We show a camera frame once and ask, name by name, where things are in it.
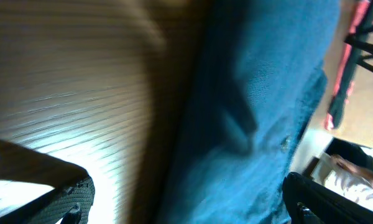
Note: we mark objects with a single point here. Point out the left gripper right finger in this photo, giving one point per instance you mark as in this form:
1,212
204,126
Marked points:
309,202

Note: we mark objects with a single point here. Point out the navy blue shorts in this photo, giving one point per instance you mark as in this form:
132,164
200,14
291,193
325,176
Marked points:
258,81

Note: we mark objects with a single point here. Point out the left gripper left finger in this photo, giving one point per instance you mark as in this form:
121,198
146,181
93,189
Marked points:
68,204

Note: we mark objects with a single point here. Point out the red t-shirt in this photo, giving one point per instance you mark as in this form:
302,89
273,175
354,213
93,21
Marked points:
356,52

